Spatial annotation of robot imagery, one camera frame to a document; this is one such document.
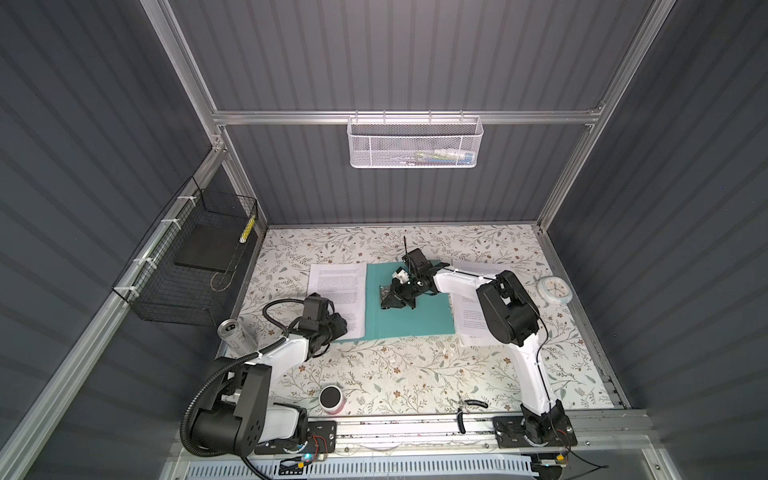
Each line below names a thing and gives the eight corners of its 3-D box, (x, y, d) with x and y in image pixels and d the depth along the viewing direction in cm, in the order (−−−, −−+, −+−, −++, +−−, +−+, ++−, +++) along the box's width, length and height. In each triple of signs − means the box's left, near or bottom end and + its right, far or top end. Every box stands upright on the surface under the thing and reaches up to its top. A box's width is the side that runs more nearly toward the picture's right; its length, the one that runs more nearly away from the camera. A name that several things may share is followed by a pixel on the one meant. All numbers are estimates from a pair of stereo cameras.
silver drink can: (236, 357, 89) (213, 337, 78) (242, 340, 92) (221, 318, 81) (255, 357, 89) (235, 337, 77) (260, 340, 92) (242, 318, 81)
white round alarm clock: (542, 306, 99) (546, 300, 97) (533, 282, 106) (537, 276, 103) (572, 306, 99) (577, 300, 97) (562, 282, 106) (566, 276, 103)
